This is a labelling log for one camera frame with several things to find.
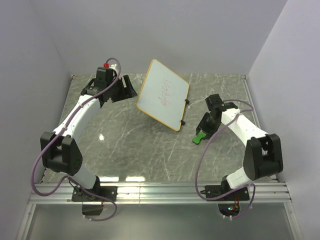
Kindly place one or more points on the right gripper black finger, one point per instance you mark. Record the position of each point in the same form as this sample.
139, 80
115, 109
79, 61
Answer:
208, 134
200, 126

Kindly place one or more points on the aluminium front rail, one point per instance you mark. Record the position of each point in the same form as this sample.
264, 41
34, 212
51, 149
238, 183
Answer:
163, 193

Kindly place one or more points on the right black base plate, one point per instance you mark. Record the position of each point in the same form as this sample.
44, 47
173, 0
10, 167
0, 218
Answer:
213, 191

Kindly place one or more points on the yellow framed whiteboard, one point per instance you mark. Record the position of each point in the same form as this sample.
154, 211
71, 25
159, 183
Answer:
163, 95

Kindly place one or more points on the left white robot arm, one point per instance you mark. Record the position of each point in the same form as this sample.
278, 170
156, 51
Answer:
59, 148

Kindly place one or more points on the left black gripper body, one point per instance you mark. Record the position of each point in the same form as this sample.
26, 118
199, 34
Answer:
115, 89

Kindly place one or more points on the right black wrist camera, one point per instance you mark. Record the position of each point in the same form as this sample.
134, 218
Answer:
213, 100

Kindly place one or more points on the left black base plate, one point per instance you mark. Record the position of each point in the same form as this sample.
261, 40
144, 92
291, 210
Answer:
100, 195

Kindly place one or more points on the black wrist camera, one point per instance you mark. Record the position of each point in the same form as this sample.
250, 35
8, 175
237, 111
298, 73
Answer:
105, 74
213, 100

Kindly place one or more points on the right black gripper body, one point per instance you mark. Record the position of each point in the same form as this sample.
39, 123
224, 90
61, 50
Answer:
211, 125

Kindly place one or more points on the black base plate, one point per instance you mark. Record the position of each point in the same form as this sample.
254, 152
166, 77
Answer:
213, 191
100, 195

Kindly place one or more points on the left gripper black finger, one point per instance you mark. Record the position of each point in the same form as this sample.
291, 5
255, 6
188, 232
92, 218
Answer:
129, 90
119, 92

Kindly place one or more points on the green whiteboard eraser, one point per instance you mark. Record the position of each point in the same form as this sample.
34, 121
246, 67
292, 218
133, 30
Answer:
197, 139

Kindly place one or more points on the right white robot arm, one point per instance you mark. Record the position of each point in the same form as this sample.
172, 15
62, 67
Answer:
263, 152

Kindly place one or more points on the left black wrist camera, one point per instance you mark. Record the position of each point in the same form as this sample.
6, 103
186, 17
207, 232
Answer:
105, 74

